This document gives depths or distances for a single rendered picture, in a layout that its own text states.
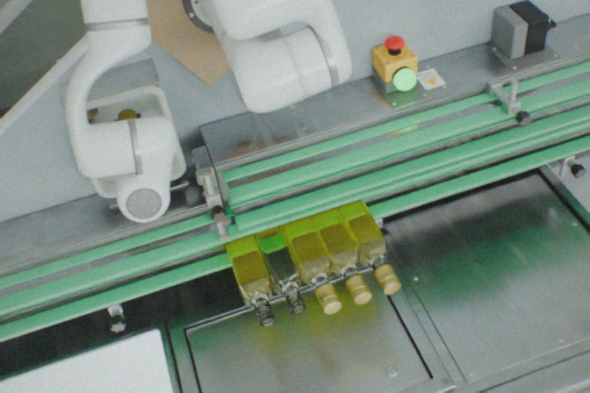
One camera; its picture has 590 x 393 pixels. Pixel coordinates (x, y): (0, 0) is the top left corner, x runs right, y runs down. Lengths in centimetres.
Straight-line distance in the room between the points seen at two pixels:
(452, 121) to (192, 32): 52
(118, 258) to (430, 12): 78
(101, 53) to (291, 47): 26
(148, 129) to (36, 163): 48
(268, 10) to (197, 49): 34
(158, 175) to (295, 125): 44
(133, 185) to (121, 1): 25
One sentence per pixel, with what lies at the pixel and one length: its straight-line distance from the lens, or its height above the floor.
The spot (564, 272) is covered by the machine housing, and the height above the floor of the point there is 116.
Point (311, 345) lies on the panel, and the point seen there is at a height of 114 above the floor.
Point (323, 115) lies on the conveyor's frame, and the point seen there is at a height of 83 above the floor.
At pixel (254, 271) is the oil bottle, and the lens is 128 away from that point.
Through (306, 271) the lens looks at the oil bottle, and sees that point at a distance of 127.
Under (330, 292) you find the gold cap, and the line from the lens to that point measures 125.
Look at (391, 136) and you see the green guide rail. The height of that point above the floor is 92.
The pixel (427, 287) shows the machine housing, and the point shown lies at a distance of 147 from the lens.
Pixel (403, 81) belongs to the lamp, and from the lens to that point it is 137.
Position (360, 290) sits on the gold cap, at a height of 116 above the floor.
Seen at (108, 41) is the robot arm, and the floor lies 103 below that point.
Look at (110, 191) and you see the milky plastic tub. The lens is 136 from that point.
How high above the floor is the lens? 184
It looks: 44 degrees down
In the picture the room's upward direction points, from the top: 154 degrees clockwise
